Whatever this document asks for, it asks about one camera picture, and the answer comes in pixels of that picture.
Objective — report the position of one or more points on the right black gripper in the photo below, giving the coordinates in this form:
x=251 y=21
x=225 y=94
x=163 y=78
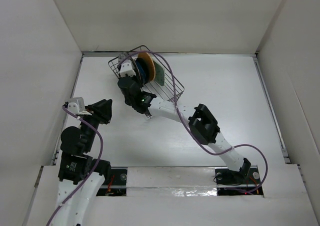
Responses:
x=135 y=78

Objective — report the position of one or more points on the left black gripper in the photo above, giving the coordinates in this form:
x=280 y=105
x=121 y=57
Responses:
x=103 y=107

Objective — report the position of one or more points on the cream tree pattern plate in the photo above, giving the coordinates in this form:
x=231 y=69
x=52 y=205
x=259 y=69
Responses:
x=138 y=76

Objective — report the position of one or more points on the glossy black round plate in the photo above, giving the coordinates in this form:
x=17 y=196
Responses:
x=146 y=69

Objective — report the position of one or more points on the light green rectangular plate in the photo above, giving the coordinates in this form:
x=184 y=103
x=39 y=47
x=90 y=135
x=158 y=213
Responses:
x=160 y=74

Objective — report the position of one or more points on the round woven bamboo plate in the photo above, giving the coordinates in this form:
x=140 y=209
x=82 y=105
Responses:
x=149 y=65

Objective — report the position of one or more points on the dark blue leaf plate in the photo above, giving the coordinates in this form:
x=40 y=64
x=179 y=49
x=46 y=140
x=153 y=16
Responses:
x=141 y=70

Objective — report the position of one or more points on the blue floral round plate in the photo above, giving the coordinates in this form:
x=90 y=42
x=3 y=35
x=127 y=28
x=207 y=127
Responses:
x=122 y=56

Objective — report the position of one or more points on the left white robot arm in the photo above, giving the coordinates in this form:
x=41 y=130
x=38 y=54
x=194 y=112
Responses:
x=81 y=171

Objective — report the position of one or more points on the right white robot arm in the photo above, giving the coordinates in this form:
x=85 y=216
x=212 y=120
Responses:
x=199 y=122

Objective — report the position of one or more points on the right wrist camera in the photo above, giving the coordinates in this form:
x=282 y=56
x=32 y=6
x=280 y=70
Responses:
x=127 y=69

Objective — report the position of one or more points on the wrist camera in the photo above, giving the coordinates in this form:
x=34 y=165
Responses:
x=75 y=105
x=127 y=69

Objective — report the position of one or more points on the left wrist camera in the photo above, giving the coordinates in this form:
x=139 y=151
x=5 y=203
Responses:
x=75 y=105

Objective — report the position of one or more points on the grey wire dish rack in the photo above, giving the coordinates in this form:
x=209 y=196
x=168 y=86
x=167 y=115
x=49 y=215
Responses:
x=171 y=91

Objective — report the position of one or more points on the silver taped front rail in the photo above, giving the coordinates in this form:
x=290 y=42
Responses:
x=180 y=182

